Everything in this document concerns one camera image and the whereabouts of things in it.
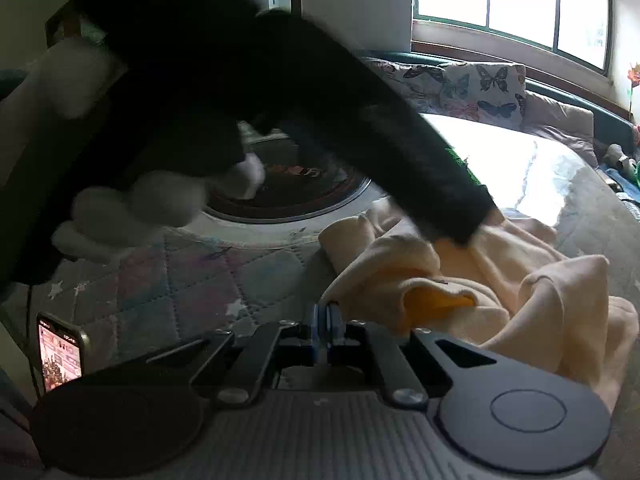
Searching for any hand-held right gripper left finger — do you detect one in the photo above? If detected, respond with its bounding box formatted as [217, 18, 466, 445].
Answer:
[145, 304, 329, 407]

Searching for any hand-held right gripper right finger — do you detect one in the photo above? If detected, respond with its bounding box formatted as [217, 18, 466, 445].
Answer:
[328, 304, 502, 407]

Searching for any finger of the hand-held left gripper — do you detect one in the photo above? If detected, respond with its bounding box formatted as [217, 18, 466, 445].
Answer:
[260, 14, 497, 257]

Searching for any cream sweatshirt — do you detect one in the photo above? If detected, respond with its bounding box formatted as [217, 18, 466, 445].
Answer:
[318, 195, 640, 411]

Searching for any person's left hand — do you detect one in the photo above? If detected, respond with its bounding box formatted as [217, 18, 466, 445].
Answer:
[52, 152, 266, 266]

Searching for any long butterfly print cushion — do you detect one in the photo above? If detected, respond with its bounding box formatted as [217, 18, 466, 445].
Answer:
[361, 56, 451, 113]

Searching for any round black induction cooktop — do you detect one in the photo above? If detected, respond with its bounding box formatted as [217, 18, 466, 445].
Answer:
[202, 132, 373, 223]

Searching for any butterfly print pillow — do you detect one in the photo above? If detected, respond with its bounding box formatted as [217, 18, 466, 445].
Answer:
[445, 62, 527, 127]

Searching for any beige grey pillow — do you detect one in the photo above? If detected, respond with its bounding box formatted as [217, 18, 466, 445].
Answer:
[522, 91, 599, 167]

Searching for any grey plush toy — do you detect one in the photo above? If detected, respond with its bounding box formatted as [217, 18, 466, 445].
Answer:
[602, 144, 637, 176]

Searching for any smartphone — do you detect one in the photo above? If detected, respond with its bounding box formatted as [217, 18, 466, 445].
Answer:
[36, 311, 91, 393]

